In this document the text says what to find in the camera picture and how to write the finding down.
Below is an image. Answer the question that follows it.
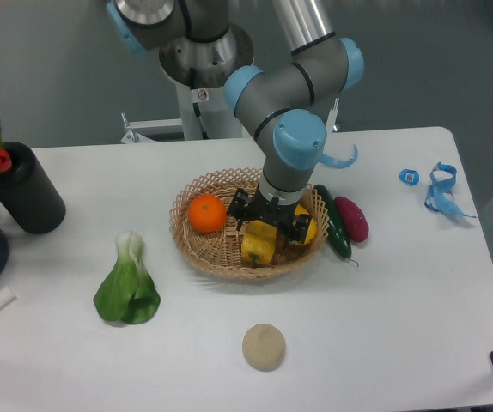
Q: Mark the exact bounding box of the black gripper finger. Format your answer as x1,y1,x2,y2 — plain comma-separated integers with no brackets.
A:
227,188,255,230
283,213,312,249

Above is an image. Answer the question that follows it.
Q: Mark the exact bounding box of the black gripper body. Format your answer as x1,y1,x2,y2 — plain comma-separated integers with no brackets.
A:
246,188,298,232

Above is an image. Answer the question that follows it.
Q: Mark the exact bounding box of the yellow bell pepper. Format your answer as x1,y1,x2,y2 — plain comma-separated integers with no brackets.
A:
241,221,277,266

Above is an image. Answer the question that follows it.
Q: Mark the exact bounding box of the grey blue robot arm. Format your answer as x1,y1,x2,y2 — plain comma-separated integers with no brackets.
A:
224,1,364,242

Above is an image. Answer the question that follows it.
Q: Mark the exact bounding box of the woven wicker basket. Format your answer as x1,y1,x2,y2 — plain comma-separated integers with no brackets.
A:
169,167,329,280

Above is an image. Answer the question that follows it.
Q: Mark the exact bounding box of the yellow mango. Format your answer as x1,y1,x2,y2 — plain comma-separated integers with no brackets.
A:
293,204,318,244

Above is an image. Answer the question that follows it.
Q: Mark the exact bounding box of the orange fruit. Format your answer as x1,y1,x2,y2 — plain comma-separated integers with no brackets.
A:
188,194,227,233

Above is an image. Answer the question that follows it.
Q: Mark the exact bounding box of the green cucumber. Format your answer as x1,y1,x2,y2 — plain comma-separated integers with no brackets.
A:
313,184,352,260

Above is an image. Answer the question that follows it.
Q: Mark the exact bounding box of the purple sweet potato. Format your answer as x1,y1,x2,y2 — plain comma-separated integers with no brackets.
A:
334,196,369,243

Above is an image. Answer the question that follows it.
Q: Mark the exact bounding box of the beige round bun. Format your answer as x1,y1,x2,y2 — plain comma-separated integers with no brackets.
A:
242,324,286,372

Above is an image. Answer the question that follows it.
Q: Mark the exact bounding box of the green bok choy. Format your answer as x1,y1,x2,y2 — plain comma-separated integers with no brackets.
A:
93,231,161,325

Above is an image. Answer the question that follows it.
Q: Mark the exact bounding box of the black cylindrical vase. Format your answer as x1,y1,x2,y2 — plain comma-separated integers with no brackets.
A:
0,142,66,234

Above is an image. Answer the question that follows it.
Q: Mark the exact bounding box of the blue curved strap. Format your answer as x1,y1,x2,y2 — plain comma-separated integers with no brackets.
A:
318,143,359,170

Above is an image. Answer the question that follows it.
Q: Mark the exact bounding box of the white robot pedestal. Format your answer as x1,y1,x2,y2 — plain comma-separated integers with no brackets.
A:
105,0,256,141

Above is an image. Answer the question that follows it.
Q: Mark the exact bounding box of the white pedestal base frame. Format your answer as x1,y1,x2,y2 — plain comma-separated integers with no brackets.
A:
120,97,341,144

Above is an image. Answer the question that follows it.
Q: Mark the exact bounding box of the blue ribbon strap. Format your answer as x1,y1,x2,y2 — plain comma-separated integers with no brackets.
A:
424,161,478,223

